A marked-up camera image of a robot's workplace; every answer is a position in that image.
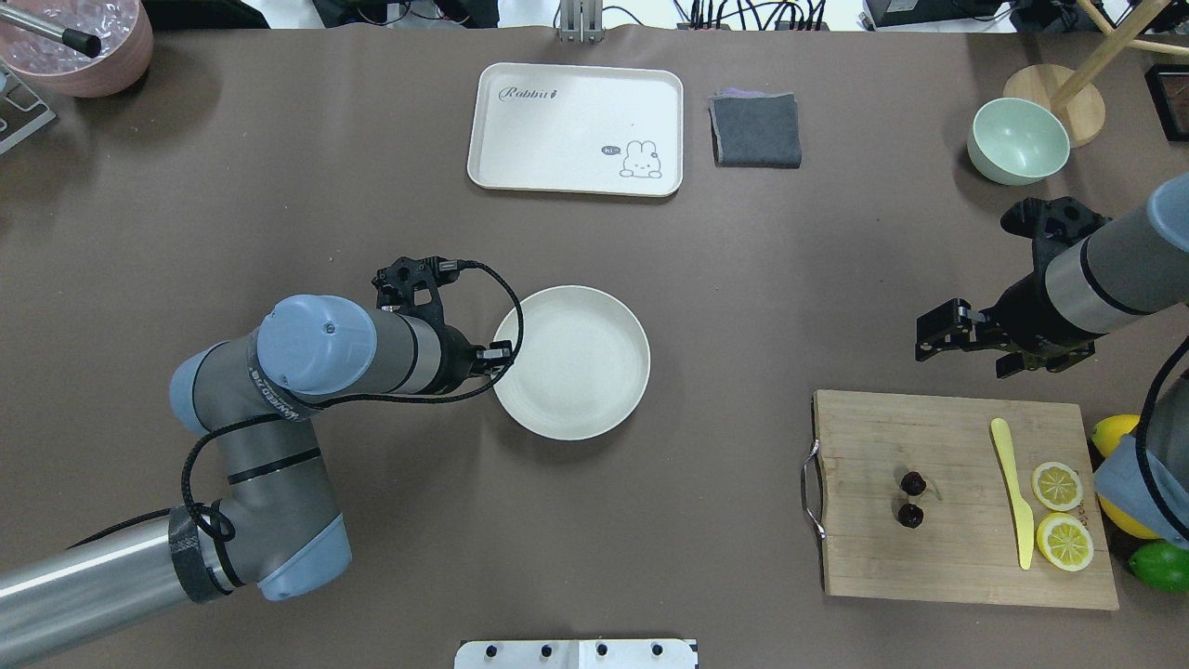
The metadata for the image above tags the aluminium frame post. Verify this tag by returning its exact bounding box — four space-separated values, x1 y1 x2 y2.
556 0 606 44

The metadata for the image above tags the green lime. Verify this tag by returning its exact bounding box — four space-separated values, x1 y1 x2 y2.
1127 541 1188 593

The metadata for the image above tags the yellow lemon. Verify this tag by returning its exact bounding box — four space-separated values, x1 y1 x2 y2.
1089 414 1141 459
1097 494 1160 541

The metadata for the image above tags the lower lemon slice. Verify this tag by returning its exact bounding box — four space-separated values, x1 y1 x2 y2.
1034 512 1094 572

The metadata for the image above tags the yellow lemon far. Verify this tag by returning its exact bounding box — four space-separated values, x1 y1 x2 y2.
1089 414 1141 459

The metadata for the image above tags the wooden cutting board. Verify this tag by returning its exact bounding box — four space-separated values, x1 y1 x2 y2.
805 389 1118 612

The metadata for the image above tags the wooden cup stand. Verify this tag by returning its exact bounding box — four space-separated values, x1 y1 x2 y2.
1002 1 1185 149

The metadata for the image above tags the pink bowl with ice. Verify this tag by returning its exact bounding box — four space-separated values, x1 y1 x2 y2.
1 1 155 97

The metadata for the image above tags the mint green bowl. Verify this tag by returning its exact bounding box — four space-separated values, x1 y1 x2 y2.
965 97 1071 187

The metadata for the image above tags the yellow plastic knife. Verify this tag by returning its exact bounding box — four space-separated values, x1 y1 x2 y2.
989 416 1034 572

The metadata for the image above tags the lemon slice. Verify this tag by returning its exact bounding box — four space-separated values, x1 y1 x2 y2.
1028 461 1084 513
1034 512 1094 572

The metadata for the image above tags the dark red cherry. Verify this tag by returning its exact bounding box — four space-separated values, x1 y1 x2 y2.
895 503 924 529
899 471 927 498

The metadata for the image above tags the beige round plate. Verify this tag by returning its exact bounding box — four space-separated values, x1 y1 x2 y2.
493 285 652 441

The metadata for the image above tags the white rabbit tray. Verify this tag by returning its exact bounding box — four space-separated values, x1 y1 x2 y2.
466 62 685 198

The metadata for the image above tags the yellow lemon near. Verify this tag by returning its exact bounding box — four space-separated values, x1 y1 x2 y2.
1097 494 1160 541

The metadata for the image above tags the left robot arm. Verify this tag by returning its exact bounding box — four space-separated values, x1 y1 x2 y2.
4 255 523 668

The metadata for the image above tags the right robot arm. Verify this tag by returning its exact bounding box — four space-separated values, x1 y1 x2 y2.
916 175 1188 549

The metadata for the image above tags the black handled metal tool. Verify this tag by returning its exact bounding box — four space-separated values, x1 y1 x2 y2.
1 4 102 59

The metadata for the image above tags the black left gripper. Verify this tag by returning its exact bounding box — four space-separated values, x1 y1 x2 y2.
372 257 515 381

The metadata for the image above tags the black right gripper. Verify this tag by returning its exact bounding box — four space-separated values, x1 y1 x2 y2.
916 196 1112 378

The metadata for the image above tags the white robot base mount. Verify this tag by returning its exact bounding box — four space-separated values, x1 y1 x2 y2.
453 638 699 668

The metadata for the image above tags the upper lemon slice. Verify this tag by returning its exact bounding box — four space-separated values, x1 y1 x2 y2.
1028 461 1084 513

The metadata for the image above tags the grey folded cloth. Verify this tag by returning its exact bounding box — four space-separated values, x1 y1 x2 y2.
709 88 803 169

